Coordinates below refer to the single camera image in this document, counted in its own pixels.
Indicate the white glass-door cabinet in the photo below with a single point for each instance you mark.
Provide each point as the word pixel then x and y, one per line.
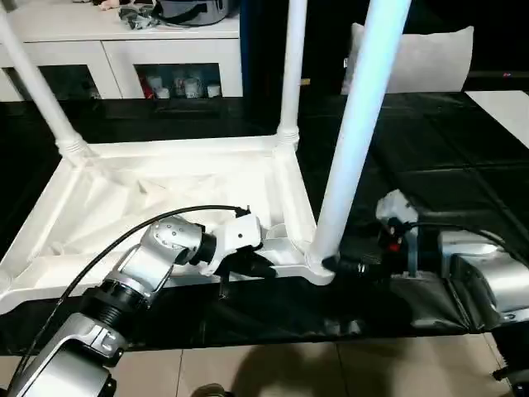
pixel 62 49

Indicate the black clutter pile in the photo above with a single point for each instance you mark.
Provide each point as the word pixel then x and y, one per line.
pixel 138 18

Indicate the black work mat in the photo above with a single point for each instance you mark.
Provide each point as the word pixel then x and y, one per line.
pixel 454 165

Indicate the beige plush toy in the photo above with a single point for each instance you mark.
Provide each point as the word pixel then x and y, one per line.
pixel 109 3

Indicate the grey helmet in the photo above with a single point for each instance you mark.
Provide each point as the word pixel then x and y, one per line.
pixel 192 10

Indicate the grey cushion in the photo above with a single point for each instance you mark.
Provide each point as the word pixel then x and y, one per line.
pixel 434 62

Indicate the white plastic table leg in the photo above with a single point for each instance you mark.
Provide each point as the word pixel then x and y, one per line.
pixel 294 62
pixel 41 82
pixel 363 103

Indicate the white plastic table top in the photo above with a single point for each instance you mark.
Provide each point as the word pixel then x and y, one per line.
pixel 103 198

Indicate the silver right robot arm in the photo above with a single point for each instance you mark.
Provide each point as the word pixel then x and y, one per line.
pixel 467 252

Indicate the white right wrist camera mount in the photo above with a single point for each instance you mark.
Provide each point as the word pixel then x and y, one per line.
pixel 396 207

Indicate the black stand base bar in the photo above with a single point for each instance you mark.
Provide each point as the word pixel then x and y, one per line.
pixel 502 371

